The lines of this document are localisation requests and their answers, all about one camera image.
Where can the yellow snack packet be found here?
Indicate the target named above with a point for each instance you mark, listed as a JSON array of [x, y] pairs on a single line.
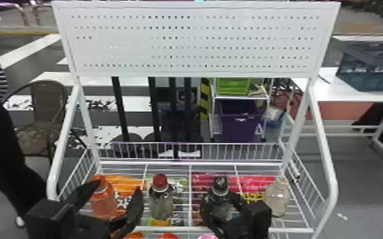
[[253, 197]]

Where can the white side table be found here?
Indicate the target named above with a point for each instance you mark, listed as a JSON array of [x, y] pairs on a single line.
[[345, 90]]

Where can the pink snack packet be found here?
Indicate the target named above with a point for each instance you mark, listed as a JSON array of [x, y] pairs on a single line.
[[248, 183]]

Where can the beige bottle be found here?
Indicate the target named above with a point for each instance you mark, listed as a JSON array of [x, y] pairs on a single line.
[[277, 198]]

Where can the dark blue crate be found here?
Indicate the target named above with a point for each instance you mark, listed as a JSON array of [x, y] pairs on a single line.
[[372, 71]]

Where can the purple crate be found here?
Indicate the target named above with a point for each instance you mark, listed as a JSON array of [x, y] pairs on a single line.
[[240, 121]]

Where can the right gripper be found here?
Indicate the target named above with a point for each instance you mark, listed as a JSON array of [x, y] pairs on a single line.
[[233, 230]]

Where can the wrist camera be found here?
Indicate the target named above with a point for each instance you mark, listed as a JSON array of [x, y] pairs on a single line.
[[49, 220], [257, 218]]

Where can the brown mesh chair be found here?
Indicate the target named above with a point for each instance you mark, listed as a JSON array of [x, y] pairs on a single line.
[[46, 100]]

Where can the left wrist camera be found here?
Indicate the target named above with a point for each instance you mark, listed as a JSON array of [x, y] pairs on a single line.
[[49, 220]]

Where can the white shelf trolley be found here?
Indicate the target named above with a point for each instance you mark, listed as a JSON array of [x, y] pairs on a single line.
[[213, 110]]

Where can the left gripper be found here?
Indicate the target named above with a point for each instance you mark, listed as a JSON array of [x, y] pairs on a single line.
[[91, 228]]

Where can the orange snack packet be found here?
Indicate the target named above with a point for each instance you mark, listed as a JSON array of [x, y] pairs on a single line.
[[124, 185]]

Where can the green basket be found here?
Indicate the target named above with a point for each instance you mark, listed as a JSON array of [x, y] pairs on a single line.
[[232, 86]]

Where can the grey bottle with red cap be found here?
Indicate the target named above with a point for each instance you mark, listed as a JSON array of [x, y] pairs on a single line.
[[160, 200]]

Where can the dark bottle with black cap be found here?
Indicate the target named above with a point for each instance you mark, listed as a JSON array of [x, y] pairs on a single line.
[[220, 200]]

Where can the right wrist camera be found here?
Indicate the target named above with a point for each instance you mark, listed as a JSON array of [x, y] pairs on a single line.
[[257, 218]]

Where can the yellow black striped post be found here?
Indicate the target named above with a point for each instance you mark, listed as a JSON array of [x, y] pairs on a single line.
[[205, 96]]

